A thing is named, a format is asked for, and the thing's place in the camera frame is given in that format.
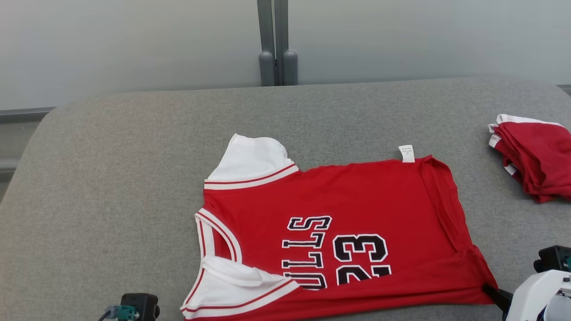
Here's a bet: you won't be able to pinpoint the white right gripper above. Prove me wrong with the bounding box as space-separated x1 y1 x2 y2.
482 269 571 321

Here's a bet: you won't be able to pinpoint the red shorts with white stripe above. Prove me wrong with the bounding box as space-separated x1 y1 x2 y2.
488 114 571 204

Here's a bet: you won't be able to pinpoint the red and white basketball jersey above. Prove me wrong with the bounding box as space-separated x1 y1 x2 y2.
180 133 500 321

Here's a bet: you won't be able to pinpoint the grey fabric sofa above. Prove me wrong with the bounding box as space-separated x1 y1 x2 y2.
0 76 571 321

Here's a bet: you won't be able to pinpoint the grey partition post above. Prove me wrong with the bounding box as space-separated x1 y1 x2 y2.
257 0 299 87

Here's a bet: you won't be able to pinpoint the left arm teal-plug black cable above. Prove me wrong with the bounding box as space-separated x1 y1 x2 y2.
98 305 137 321

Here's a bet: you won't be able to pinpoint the grey partition base rail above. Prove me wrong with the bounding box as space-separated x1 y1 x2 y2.
0 106 57 125

